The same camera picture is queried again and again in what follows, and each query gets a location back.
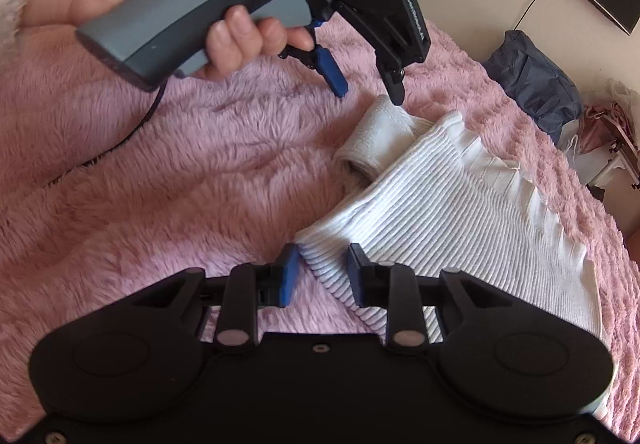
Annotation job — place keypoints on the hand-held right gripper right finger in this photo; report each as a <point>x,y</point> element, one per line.
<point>357,274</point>

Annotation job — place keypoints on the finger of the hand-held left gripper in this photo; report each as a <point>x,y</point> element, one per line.
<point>395,86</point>
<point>332,71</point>

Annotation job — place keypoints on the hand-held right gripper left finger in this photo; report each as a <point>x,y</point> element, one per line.
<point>287,274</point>

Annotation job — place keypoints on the blue fabric bag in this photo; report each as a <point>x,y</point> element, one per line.
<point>535,83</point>

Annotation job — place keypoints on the pink fluffy blanket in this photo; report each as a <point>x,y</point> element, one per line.
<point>150,224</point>

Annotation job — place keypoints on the pink satin cloth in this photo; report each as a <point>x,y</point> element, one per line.
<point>605,128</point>

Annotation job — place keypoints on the translucent plastic bag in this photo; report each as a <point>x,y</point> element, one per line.
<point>622,96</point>

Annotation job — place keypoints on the white metal rack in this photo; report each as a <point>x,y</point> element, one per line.
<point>610,168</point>

